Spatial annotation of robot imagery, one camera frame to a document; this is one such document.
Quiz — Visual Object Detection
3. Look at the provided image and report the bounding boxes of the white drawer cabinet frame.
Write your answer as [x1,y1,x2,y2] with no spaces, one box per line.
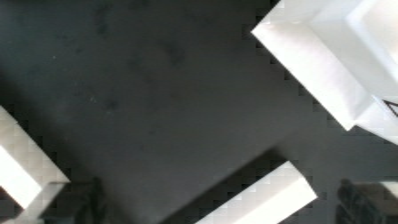
[253,0,398,144]

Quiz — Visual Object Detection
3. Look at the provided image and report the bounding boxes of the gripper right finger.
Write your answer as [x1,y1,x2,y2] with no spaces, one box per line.
[336,179,398,224]

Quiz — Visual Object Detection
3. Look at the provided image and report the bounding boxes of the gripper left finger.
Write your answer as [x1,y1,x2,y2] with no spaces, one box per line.
[13,181,109,224]

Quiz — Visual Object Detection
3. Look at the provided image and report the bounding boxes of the white obstacle fence wall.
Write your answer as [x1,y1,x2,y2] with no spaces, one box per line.
[196,161,318,224]

